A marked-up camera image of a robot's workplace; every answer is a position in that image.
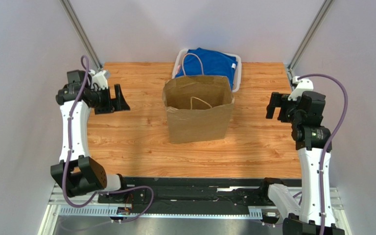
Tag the white plastic basket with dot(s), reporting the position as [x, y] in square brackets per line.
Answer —
[238, 75]

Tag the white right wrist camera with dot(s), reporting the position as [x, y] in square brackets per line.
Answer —
[299, 86]

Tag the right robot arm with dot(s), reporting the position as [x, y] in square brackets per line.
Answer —
[313, 215]

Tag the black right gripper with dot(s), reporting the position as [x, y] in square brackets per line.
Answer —
[282, 106]

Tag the aluminium frame rail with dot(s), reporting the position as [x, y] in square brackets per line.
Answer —
[87, 205]

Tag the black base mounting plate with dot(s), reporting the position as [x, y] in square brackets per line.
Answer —
[196, 196]

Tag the blue folded cloth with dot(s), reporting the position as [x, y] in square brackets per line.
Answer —
[217, 63]

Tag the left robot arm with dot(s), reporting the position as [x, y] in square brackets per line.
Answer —
[77, 172]

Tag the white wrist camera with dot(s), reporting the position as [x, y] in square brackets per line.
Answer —
[99, 80]
[299, 86]

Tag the brown paper bag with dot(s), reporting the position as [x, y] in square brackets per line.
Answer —
[198, 107]

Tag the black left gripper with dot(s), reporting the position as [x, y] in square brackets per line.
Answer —
[118, 104]

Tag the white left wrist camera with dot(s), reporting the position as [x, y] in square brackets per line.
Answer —
[99, 80]

